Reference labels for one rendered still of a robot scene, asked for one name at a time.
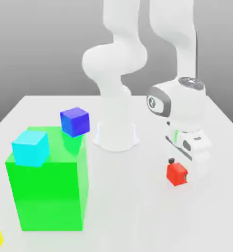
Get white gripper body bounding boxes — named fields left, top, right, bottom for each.
left=165, top=133, right=210, bottom=179

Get small red cube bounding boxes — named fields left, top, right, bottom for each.
left=166, top=162, right=189, bottom=187

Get small blue cube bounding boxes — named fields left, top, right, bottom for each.
left=60, top=106, right=91, bottom=138

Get small cyan cube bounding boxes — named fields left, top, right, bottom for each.
left=11, top=129, right=51, bottom=168

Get large green box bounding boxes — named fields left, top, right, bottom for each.
left=5, top=126, right=89, bottom=232

